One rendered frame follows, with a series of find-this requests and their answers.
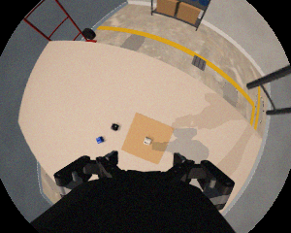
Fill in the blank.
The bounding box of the white die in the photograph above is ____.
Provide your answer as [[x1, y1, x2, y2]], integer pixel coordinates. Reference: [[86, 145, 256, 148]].
[[144, 137, 151, 146]]

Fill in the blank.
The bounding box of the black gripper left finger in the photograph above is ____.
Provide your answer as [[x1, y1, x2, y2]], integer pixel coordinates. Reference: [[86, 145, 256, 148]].
[[54, 150, 131, 198]]

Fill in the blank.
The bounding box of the tan flat mat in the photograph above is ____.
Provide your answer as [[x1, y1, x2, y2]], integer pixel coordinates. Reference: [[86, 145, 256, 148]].
[[121, 113, 174, 164]]

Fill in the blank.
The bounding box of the black die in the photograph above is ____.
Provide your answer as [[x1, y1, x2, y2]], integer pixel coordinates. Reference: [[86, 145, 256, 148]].
[[111, 123, 119, 131]]

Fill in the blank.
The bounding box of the blue die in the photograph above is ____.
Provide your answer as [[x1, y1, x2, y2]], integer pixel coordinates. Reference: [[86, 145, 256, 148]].
[[96, 136, 104, 144]]

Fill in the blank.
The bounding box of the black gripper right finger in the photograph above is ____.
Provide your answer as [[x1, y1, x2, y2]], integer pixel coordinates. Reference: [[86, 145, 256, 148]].
[[153, 152, 235, 211]]

